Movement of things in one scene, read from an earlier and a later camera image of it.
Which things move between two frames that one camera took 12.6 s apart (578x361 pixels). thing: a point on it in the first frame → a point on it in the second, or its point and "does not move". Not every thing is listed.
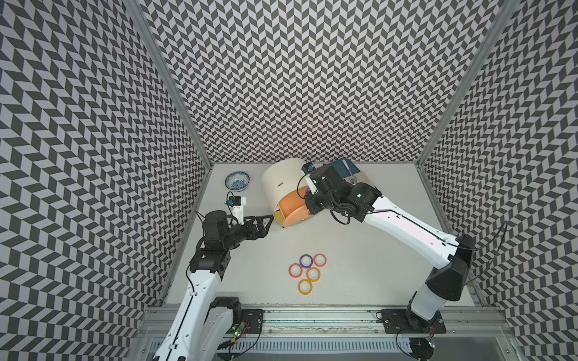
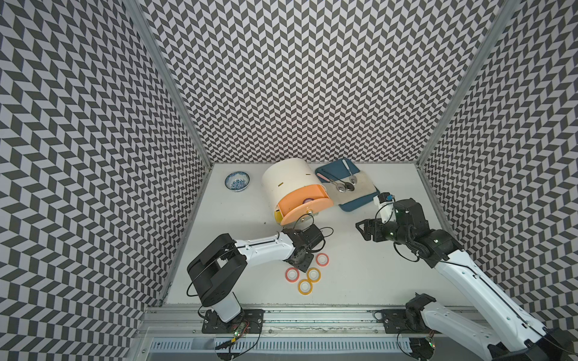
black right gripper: [314, 207] → [369, 223]
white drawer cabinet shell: [281, 177] does not move
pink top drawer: [293, 207] does not move
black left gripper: [261, 232] → [302, 267]
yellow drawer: [278, 216] does not move
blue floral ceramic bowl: [237, 180] does not move
